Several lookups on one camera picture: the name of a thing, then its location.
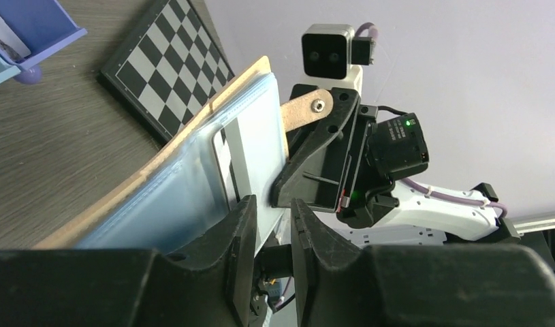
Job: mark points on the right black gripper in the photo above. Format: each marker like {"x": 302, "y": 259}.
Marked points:
{"x": 382, "y": 145}

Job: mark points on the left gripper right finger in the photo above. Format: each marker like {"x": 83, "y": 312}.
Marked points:
{"x": 340, "y": 284}

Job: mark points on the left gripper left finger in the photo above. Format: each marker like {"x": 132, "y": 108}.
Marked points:
{"x": 206, "y": 283}

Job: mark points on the blue three-compartment organizer tray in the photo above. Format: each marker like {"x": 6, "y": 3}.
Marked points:
{"x": 31, "y": 32}

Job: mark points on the beige leather card holder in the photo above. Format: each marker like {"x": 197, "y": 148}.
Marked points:
{"x": 177, "y": 196}

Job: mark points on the black and white chessboard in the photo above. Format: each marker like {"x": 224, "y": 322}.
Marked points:
{"x": 167, "y": 68}

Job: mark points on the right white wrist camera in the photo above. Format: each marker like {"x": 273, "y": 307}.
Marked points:
{"x": 334, "y": 54}

